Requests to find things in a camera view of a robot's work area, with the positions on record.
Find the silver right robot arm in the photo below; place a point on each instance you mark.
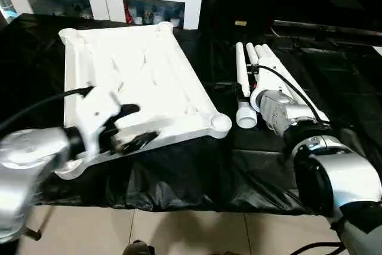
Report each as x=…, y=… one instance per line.
x=337, y=171

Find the white plastic table top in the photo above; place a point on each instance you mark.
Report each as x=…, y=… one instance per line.
x=143, y=73

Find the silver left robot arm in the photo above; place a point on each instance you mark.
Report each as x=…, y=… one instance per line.
x=27, y=159

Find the red item behind glass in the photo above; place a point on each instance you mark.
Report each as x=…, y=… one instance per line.
x=126, y=13

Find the white flat board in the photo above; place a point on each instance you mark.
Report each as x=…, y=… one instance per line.
x=378, y=50

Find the black plastic mat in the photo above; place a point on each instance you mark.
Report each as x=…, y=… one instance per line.
x=179, y=177

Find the long black rail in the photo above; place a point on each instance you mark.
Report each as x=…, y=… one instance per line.
x=328, y=26

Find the small brown tag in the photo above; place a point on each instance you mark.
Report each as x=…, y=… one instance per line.
x=241, y=23

